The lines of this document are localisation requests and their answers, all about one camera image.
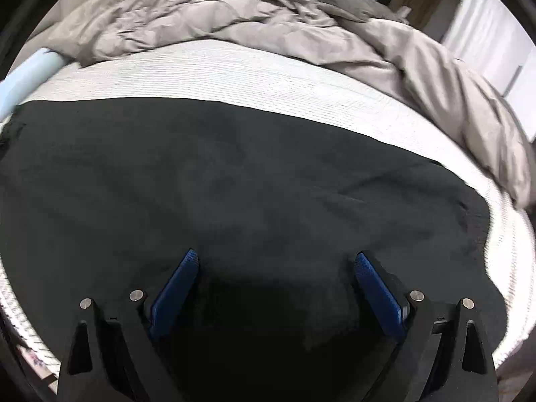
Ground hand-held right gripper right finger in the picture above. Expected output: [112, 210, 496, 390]
[354, 251, 499, 402]

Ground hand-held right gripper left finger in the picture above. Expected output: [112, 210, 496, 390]
[56, 249, 202, 402]

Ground black pants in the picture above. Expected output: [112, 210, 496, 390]
[0, 97, 507, 402]

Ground white honeycomb mattress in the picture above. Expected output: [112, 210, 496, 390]
[0, 39, 536, 369]

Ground light blue pillow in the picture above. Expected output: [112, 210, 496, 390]
[0, 48, 68, 118]

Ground narrow white curtain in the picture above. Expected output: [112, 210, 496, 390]
[442, 0, 536, 105]

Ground grey duvet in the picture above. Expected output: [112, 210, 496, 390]
[46, 0, 536, 208]

